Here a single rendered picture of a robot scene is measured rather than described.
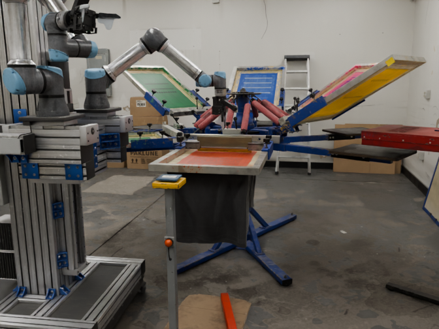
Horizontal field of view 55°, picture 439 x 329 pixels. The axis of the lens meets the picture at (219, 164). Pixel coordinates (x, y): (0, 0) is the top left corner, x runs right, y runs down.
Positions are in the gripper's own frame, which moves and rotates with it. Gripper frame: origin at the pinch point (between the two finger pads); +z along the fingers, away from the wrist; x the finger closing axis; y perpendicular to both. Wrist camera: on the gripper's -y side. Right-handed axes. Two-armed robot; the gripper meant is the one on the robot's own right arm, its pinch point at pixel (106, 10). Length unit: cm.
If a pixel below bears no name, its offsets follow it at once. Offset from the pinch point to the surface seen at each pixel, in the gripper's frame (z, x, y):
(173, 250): -3, -51, 102
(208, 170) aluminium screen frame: 3, -69, 62
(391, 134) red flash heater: 70, -160, 36
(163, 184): -3, -41, 68
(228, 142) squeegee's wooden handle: -21, -123, 49
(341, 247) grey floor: 20, -250, 135
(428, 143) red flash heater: 90, -158, 40
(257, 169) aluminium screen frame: 26, -78, 59
